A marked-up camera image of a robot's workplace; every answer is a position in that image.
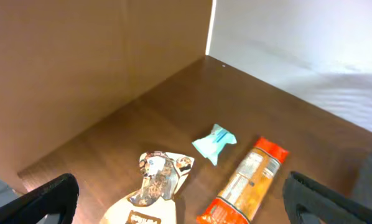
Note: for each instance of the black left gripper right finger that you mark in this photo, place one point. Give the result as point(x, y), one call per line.
point(307, 201)

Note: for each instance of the white brown cookie bag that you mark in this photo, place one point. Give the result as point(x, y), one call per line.
point(163, 175)

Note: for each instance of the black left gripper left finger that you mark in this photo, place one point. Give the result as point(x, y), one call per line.
point(58, 196)

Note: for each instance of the mint green snack packet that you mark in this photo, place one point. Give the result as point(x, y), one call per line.
point(211, 145)

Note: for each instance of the orange spaghetti packet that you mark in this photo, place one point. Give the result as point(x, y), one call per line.
point(239, 201)

